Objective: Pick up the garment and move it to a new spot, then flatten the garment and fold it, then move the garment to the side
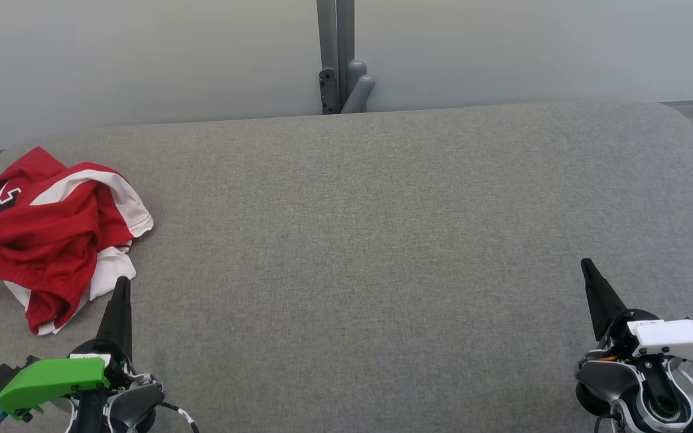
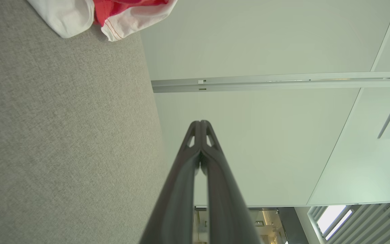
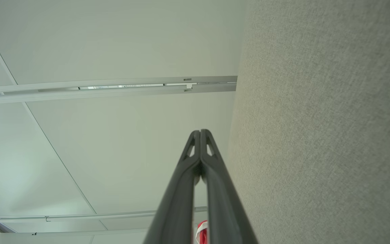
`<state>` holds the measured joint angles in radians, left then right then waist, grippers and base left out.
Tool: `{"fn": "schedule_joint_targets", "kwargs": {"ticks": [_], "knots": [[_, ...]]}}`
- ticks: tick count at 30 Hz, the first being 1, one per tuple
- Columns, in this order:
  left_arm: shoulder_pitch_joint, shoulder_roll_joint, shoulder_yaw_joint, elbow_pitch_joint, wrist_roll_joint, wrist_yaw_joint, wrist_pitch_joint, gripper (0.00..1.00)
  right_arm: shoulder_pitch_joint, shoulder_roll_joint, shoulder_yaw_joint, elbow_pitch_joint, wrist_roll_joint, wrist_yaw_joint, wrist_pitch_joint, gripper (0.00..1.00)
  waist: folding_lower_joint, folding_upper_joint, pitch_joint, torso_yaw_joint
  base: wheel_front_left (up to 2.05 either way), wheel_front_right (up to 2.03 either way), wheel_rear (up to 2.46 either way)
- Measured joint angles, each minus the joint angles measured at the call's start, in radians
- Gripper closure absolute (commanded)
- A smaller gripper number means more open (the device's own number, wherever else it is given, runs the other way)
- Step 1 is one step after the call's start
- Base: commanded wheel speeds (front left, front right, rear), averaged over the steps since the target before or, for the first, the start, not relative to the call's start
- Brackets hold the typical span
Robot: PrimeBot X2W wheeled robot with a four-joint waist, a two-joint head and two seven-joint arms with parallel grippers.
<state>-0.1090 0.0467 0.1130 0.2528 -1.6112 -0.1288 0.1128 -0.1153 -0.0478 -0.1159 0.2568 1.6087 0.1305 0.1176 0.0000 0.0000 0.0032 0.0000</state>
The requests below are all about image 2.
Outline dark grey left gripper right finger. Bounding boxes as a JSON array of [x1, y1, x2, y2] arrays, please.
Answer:
[[201, 120, 261, 244]]

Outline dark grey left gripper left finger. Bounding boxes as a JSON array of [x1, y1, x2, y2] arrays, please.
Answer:
[[140, 121, 201, 244]]

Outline red shorts with white stripe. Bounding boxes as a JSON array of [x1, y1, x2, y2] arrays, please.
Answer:
[[93, 0, 178, 42]]

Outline red white basketball jersey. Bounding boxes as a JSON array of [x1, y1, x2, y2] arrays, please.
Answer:
[[27, 0, 95, 39]]

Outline grey fabric sofa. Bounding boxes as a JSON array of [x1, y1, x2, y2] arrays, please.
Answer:
[[0, 0, 169, 244]]

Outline white slatted blind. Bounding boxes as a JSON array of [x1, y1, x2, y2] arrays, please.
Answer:
[[308, 199, 390, 244]]

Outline aluminium partition post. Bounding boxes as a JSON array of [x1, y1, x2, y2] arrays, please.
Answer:
[[151, 71, 390, 93]]

